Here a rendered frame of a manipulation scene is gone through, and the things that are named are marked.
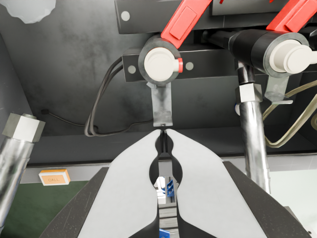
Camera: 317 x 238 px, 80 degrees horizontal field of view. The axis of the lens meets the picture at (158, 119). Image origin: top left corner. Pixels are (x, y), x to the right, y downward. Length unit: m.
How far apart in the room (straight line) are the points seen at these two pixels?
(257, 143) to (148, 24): 0.18
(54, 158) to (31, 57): 0.21
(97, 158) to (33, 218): 2.09
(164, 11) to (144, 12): 0.02
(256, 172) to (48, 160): 0.39
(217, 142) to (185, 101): 0.12
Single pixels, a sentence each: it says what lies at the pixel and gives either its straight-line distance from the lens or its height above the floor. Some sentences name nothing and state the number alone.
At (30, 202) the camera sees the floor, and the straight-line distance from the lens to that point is 2.30.
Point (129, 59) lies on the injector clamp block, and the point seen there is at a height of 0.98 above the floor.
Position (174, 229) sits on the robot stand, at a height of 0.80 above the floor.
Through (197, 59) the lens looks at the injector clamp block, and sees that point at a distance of 0.27.
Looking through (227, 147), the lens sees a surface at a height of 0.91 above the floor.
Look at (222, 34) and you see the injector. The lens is 0.25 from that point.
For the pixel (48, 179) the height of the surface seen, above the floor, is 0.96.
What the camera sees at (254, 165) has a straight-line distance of 0.18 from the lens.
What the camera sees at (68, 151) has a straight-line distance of 0.47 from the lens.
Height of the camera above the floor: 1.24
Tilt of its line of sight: 63 degrees down
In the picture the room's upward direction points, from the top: 179 degrees clockwise
